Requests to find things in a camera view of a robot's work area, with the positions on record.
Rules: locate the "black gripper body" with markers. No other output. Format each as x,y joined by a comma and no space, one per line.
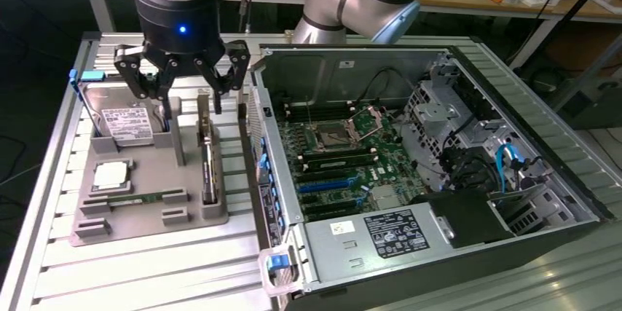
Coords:
175,16

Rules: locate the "graphics card with black cooler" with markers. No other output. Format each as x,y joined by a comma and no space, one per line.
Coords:
209,165

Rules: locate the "blue disk caddy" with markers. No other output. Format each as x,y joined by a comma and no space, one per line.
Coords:
93,77

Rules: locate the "silver hard disk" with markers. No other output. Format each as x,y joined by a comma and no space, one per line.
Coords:
122,121

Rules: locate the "thin locking lever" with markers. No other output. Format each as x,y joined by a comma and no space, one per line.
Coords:
310,114

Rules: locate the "blue card retention clip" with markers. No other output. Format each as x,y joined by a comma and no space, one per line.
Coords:
265,161

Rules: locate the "grey parts rack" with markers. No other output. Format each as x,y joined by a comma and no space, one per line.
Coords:
155,176

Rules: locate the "silver CPU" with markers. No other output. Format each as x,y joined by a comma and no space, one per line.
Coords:
111,176

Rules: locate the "CPU socket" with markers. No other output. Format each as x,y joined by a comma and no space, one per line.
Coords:
333,136

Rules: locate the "metal socket cover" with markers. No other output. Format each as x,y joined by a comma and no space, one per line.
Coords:
369,121

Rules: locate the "green RAM stick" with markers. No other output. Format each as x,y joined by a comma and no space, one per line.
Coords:
146,197

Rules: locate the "black RAM stick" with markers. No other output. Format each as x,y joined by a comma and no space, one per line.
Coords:
341,161

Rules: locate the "black expansion slot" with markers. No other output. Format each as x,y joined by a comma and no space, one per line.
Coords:
335,204
323,176

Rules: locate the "blue expansion slot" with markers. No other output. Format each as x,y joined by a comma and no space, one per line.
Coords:
326,185

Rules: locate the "green motherboard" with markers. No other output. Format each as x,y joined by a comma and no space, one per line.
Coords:
389,158

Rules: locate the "silver disk bay cage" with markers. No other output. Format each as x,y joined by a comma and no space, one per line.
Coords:
433,110

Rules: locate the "silver chipset heat sink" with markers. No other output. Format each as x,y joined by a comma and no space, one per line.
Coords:
386,196

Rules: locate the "blue case latch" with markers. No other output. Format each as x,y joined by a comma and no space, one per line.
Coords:
277,263

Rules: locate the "grey power supply unit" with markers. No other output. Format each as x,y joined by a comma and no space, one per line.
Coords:
341,252

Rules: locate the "black air shroud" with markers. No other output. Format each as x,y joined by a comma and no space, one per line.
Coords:
466,220

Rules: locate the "black stand pole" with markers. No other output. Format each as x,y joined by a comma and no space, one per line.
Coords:
581,1

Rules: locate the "open black PC case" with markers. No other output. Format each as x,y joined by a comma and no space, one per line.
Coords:
486,271

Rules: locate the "black computer tower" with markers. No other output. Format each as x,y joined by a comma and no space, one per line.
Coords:
598,107

